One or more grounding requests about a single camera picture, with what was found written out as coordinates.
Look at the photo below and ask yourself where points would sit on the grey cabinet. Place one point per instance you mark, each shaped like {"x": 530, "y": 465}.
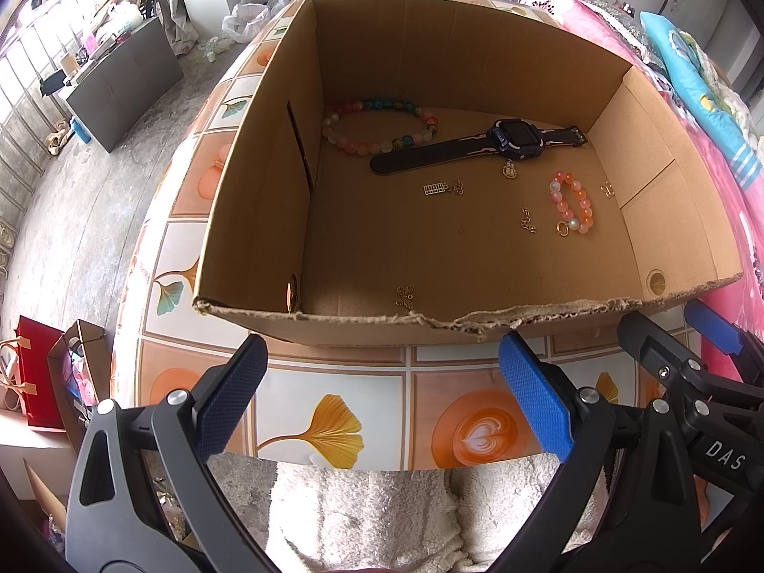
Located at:
{"x": 131, "y": 89}

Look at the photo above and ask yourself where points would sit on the white fluffy robe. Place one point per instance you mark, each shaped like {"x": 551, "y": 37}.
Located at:
{"x": 370, "y": 519}

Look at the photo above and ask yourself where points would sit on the window railing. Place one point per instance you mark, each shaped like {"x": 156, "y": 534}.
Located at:
{"x": 24, "y": 149}

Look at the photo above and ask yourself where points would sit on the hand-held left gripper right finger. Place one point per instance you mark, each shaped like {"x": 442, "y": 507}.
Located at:
{"x": 534, "y": 400}

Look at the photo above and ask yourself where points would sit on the red paper bag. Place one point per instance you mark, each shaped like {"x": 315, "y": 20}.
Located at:
{"x": 39, "y": 376}

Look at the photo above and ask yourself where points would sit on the small pink box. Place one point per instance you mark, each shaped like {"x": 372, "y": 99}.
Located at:
{"x": 91, "y": 43}

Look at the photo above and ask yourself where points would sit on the small black device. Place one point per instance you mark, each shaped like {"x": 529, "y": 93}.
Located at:
{"x": 52, "y": 82}

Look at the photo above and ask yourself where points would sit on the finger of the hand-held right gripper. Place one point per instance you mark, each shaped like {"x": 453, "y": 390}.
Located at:
{"x": 647, "y": 340}
{"x": 710, "y": 325}

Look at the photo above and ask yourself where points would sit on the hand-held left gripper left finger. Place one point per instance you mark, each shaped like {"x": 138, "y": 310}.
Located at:
{"x": 233, "y": 394}

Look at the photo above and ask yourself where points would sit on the gold round charm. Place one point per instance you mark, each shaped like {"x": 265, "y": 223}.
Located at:
{"x": 510, "y": 170}

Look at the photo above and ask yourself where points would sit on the gold hook clasp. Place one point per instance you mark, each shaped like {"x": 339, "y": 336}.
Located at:
{"x": 607, "y": 189}

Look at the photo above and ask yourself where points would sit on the white plastic bag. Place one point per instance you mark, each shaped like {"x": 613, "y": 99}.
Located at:
{"x": 250, "y": 15}

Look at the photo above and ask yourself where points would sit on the pair of slippers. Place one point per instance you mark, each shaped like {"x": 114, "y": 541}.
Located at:
{"x": 58, "y": 138}

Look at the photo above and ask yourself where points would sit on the gold butterfly charm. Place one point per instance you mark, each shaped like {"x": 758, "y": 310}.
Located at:
{"x": 407, "y": 296}

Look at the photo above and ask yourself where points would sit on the brown cardboard box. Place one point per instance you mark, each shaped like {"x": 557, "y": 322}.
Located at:
{"x": 447, "y": 250}

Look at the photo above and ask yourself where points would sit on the gold abacus charm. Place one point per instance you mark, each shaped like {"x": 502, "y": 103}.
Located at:
{"x": 434, "y": 189}

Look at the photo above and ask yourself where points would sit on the patterned plastic tablecloth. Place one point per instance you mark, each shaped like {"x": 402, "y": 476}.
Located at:
{"x": 370, "y": 406}

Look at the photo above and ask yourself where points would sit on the brown paper bag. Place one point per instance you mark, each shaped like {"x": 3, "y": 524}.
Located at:
{"x": 89, "y": 346}

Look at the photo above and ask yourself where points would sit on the light blue pillow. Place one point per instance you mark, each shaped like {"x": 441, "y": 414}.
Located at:
{"x": 686, "y": 65}

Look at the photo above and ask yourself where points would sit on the grey gold patterned cloth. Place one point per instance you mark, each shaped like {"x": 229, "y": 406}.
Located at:
{"x": 621, "y": 21}

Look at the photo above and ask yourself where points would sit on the blue bottle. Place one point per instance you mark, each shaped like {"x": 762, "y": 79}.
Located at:
{"x": 80, "y": 131}

